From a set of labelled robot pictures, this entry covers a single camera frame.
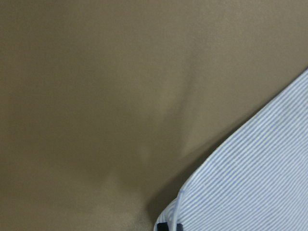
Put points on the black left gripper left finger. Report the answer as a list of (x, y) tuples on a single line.
[(162, 227)]

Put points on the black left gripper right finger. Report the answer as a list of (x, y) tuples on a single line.
[(179, 227)]

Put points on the light blue striped shirt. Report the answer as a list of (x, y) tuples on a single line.
[(257, 179)]

